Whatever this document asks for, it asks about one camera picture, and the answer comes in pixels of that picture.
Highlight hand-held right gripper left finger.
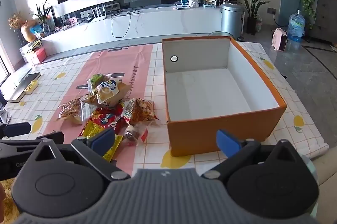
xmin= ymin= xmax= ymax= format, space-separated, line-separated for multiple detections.
xmin=28 ymin=127 xmax=131 ymax=182

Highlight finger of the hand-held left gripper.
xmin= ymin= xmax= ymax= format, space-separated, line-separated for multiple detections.
xmin=0 ymin=122 xmax=31 ymax=139
xmin=0 ymin=131 xmax=65 ymax=154

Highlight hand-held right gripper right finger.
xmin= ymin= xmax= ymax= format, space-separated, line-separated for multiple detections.
xmin=201 ymin=129 xmax=304 ymax=180

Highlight orange cardboard box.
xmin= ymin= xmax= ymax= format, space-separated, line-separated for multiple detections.
xmin=162 ymin=36 xmax=287 ymax=157

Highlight red yellow snack packet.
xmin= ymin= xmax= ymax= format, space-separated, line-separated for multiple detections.
xmin=78 ymin=104 xmax=125 ymax=161

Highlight brown dried snack packet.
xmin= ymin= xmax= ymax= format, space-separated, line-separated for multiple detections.
xmin=57 ymin=97 xmax=85 ymax=125

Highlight orange striped snack stick packet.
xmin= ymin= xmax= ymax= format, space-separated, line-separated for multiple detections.
xmin=122 ymin=98 xmax=161 ymax=126

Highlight white yellow bread bag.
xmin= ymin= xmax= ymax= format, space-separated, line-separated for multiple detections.
xmin=83 ymin=79 xmax=132 ymax=109

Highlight green label bun packet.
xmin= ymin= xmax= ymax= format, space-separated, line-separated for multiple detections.
xmin=88 ymin=74 xmax=112 ymax=91

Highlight small chocolate snack packet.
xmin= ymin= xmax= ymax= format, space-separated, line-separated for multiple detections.
xmin=123 ymin=124 xmax=149 ymax=146

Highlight small yellow box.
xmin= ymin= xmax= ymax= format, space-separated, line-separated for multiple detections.
xmin=24 ymin=79 xmax=40 ymax=94

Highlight pink printed table mat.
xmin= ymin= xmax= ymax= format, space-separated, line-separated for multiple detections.
xmin=56 ymin=44 xmax=154 ymax=177

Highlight red cardboard box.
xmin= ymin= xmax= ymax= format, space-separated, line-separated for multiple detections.
xmin=25 ymin=46 xmax=47 ymax=65

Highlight lemon print check tablecloth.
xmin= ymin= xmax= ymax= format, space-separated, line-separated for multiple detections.
xmin=4 ymin=41 xmax=329 ymax=177

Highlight orange vase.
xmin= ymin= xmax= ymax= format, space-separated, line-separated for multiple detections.
xmin=20 ymin=20 xmax=37 ymax=43

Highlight dried yellow flowers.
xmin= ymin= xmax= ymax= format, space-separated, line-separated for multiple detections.
xmin=8 ymin=12 xmax=22 ymax=30

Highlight pink space heater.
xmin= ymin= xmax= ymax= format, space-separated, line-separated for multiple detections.
xmin=272 ymin=28 xmax=289 ymax=52

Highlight potted orchid plant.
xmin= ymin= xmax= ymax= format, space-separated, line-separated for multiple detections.
xmin=30 ymin=0 xmax=53 ymax=35

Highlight snake plant in black pot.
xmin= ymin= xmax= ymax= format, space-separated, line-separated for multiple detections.
xmin=231 ymin=0 xmax=277 ymax=36

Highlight silver trash can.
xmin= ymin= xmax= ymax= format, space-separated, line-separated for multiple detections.
xmin=221 ymin=3 xmax=244 ymax=39

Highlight white router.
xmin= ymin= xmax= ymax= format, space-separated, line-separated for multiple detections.
xmin=91 ymin=4 xmax=107 ymax=22

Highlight white marble television cabinet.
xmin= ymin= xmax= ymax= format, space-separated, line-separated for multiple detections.
xmin=20 ymin=6 xmax=224 ymax=64

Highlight blue water jug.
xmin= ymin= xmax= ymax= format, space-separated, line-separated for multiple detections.
xmin=287 ymin=10 xmax=306 ymax=43

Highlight grey sideboard cabinet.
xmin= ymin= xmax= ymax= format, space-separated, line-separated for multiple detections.
xmin=309 ymin=0 xmax=337 ymax=43

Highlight black cable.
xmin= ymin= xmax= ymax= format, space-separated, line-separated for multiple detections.
xmin=111 ymin=10 xmax=144 ymax=38

